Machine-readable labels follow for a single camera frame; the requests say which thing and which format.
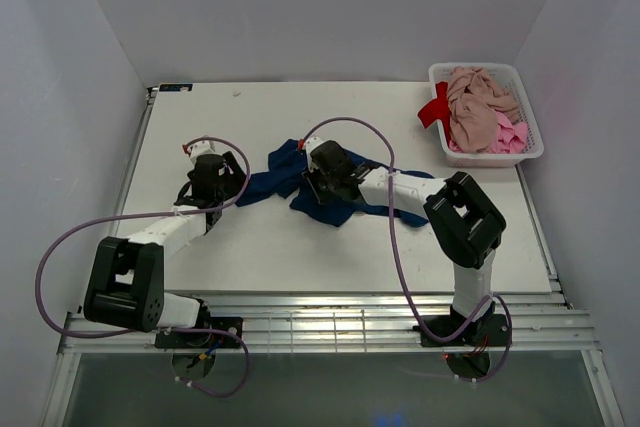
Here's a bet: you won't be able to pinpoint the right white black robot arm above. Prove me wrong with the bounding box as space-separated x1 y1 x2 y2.
299 137 512 347

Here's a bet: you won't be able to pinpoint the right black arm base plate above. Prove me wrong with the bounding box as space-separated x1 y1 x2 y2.
413 314 512 347

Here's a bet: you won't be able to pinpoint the white perforated plastic basket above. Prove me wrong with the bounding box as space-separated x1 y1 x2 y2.
428 62 544 168

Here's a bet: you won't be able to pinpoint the bright pink t shirt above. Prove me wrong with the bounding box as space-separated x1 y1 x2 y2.
448 111 529 155

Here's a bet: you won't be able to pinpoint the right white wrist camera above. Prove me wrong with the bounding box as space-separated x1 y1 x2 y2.
298 136 325 171

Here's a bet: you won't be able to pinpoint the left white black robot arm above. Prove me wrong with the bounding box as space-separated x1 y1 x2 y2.
83 151 246 347

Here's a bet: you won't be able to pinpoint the beige pink t shirt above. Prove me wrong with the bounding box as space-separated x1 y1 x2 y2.
446 66 520 133

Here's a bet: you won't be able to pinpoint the dark blue t shirt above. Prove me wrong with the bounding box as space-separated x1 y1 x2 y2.
235 138 436 229

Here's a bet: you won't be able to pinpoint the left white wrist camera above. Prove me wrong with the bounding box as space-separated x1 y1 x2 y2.
183 140 216 164

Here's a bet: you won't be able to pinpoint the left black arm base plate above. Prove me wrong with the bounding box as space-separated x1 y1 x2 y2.
154 317 244 350

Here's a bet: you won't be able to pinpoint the aluminium frame rails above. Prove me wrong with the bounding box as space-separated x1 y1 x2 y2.
58 291 601 354

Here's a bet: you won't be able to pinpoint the blue white label sticker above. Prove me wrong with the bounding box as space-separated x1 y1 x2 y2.
158 83 193 92

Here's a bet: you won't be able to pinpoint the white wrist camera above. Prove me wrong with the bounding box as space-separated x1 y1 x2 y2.
183 140 216 164
298 136 325 171

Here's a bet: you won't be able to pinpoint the red t shirt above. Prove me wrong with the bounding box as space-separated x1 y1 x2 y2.
417 81 450 133

